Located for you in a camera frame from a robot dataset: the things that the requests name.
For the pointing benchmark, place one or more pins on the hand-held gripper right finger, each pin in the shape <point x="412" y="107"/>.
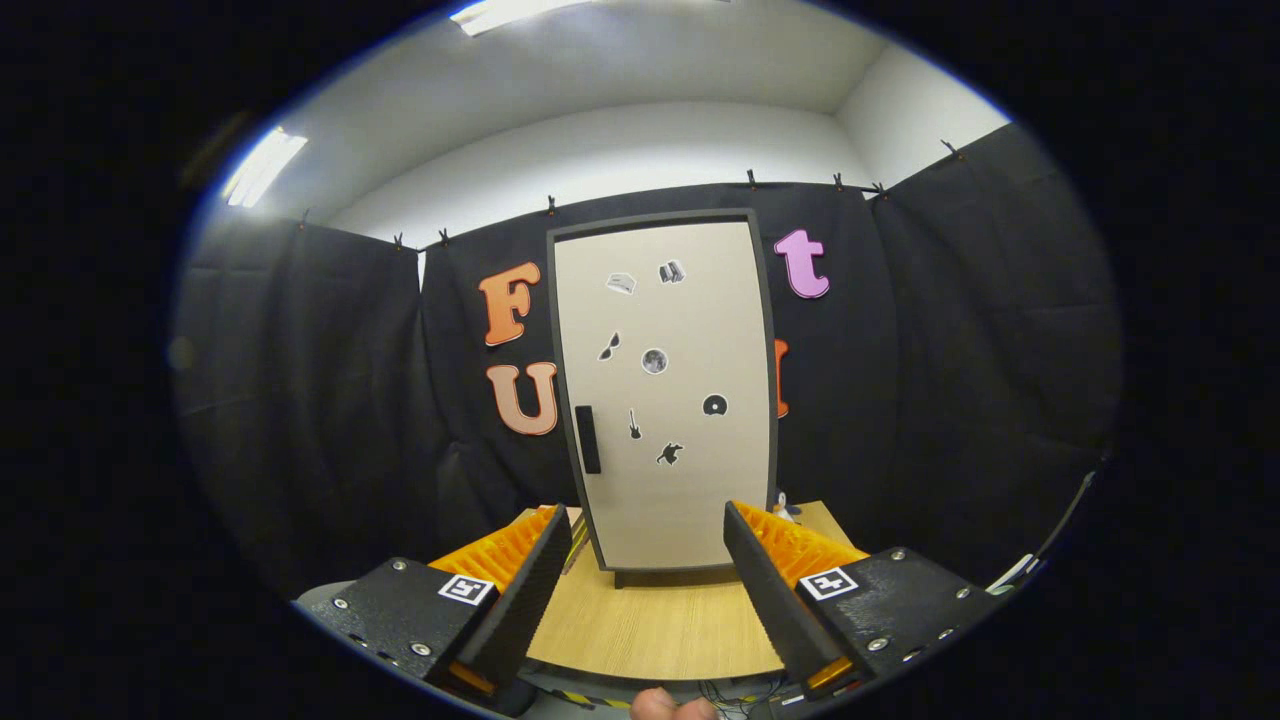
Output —
<point x="775" y="615"/>

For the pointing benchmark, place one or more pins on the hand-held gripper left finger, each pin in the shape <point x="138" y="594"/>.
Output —
<point x="525" y="610"/>

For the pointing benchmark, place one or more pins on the dark grey shoe cabinet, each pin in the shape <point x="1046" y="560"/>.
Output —
<point x="650" y="215"/>

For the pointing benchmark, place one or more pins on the small white figurine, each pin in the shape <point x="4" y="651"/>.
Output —
<point x="787" y="510"/>

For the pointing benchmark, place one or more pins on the yellow black striped tape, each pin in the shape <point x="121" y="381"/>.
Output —
<point x="595" y="698"/>

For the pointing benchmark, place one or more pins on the black backdrop cloth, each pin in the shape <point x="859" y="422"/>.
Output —
<point x="950" y="350"/>

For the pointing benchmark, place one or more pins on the row of black cloth clips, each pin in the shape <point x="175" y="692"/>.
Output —
<point x="750" y="180"/>

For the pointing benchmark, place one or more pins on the wide ceiling light panel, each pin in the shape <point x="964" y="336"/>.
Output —
<point x="500" y="15"/>

